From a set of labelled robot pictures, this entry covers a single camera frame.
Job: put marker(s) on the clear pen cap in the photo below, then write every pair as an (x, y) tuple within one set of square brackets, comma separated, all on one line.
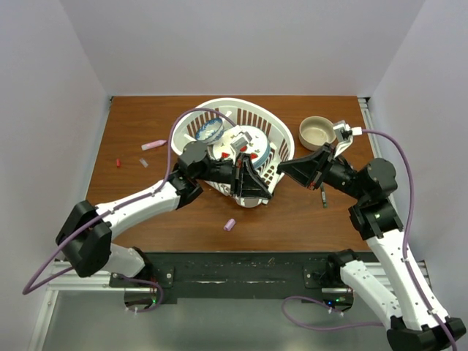
[(144, 162)]

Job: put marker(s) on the beige ceramic bowl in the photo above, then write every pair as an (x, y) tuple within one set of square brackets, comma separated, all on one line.
[(315, 131)]

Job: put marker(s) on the purple highlighter cap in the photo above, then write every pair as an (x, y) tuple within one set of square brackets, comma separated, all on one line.
[(229, 225)]

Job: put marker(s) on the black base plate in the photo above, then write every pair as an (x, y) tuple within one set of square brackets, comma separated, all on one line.
[(247, 275)]

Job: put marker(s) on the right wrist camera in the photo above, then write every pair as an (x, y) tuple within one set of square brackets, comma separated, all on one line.
[(344, 135)]

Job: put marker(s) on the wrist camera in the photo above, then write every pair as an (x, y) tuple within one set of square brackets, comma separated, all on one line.
[(344, 135), (240, 142)]

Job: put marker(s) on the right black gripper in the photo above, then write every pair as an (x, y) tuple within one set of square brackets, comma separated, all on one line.
[(309, 170)]

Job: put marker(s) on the blue white patterned bowl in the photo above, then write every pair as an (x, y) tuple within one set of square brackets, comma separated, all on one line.
[(210, 132)]

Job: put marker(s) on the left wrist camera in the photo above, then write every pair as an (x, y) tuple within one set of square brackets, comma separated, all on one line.
[(240, 142)]

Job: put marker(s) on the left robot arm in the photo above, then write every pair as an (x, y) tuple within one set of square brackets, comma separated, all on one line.
[(86, 239)]

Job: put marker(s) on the white plastic dish basket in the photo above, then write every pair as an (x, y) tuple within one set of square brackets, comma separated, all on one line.
[(240, 113)]

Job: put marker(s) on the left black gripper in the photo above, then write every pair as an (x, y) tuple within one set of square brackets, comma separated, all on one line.
[(246, 182)]

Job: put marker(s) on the pink highlighter pen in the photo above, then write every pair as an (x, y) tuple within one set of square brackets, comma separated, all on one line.
[(154, 144)]

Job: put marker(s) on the watermelon pattern plate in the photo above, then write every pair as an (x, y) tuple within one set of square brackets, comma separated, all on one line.
[(258, 149)]

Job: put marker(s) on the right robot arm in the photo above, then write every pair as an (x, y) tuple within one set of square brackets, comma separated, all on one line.
[(411, 314)]

